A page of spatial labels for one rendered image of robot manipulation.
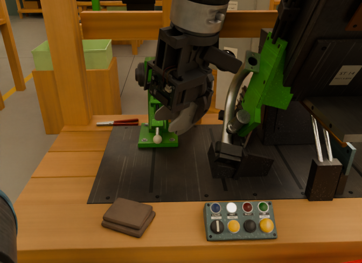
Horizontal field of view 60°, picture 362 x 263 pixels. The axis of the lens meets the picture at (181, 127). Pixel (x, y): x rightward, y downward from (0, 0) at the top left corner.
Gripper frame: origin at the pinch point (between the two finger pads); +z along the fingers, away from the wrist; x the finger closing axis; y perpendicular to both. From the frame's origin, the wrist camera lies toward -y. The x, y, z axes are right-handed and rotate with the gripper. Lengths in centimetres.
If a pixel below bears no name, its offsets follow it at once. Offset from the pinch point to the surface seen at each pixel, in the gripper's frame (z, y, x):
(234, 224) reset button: 18.3, -5.7, 15.4
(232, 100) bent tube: 12.5, -33.1, -10.0
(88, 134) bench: 43, -8, -47
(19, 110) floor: 200, -50, -266
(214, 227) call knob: 19.2, -2.4, 13.0
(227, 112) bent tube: 14.7, -30.1, -8.7
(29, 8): 371, -322, -917
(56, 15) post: 7, -9, -68
